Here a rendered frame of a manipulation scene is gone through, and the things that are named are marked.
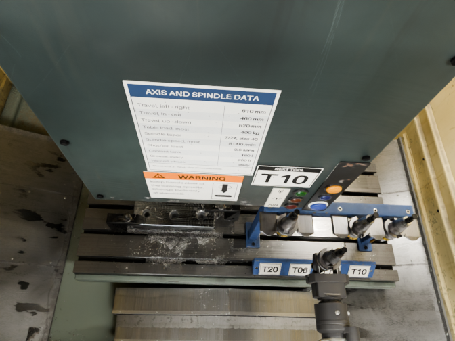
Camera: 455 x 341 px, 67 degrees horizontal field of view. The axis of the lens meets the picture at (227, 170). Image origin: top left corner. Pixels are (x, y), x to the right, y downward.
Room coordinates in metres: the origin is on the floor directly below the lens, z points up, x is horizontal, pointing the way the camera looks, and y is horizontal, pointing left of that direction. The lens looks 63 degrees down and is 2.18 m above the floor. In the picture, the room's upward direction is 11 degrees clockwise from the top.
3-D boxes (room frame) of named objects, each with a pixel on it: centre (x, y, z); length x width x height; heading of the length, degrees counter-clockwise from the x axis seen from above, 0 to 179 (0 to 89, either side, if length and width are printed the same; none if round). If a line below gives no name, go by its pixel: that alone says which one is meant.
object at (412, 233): (0.41, -0.58, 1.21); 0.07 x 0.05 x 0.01; 9
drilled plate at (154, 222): (0.46, 0.17, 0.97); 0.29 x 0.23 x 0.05; 99
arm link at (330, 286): (0.17, -0.35, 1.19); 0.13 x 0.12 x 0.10; 99
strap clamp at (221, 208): (0.45, -0.01, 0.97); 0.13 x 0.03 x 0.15; 99
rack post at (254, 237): (0.39, -0.14, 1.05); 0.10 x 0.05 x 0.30; 9
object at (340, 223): (0.37, -0.37, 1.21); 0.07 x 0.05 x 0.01; 9
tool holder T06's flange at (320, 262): (0.27, -0.33, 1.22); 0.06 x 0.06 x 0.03
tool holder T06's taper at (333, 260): (0.27, -0.33, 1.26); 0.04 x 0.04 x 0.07
